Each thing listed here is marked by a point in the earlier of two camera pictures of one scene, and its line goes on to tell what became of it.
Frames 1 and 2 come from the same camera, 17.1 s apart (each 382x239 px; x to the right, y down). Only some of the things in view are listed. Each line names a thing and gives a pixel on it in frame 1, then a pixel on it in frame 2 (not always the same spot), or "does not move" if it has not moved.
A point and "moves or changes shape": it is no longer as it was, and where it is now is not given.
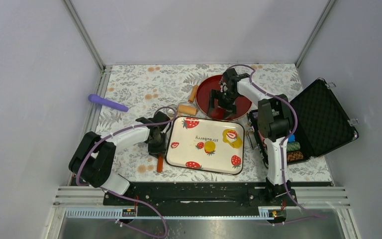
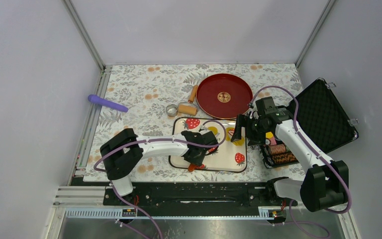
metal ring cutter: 171,110 does not move
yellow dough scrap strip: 231,136 does not move
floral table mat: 189,123 does not move
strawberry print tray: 206,144 does not move
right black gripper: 215,94 to 242,121
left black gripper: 160,150 to 196,161
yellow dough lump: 209,146 moves or changes shape
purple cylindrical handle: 99,100 does not move
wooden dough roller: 189,109 does not move
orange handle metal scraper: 159,163 to 192,167
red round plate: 203,97 does not move
